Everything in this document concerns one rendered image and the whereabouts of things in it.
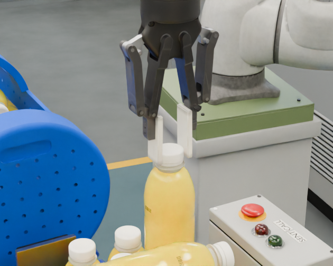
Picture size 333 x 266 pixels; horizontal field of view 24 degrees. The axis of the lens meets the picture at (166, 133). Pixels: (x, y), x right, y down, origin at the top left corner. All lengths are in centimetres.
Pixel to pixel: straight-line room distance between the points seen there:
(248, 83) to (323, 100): 143
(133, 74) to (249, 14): 78
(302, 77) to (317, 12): 167
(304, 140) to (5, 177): 83
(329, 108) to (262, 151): 140
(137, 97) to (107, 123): 325
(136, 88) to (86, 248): 27
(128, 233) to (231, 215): 17
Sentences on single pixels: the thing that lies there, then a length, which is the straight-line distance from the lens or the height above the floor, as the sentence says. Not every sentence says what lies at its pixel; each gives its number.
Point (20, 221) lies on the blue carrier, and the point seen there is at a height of 107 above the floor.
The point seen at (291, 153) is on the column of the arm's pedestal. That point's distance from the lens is 183.
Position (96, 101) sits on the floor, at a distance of 453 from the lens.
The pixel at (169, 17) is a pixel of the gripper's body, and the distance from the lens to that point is 94.
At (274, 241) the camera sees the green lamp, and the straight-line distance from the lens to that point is 114.
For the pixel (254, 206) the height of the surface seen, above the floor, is 111.
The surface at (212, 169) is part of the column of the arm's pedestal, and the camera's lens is 174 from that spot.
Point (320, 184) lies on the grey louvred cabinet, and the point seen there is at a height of 16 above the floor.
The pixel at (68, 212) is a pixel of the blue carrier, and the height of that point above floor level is 106.
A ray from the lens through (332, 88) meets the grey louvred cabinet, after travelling 312.
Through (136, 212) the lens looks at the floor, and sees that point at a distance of 337.
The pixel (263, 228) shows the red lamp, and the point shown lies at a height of 111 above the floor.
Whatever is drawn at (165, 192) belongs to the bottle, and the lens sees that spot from 104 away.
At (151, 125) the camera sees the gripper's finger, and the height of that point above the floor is 131.
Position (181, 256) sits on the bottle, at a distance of 99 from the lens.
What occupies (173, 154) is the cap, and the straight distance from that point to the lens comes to 103.
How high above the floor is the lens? 172
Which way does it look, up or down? 25 degrees down
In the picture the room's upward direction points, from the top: straight up
